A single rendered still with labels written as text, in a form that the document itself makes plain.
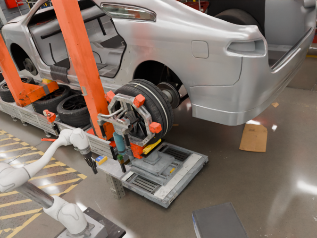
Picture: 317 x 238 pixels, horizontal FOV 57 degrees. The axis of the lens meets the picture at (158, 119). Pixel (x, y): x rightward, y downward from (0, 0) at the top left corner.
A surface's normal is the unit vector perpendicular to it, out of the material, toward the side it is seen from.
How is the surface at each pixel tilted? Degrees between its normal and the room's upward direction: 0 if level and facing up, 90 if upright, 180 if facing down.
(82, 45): 90
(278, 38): 90
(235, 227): 0
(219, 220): 0
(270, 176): 0
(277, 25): 90
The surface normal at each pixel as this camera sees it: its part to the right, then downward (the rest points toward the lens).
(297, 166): -0.17, -0.84
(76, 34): 0.77, 0.22
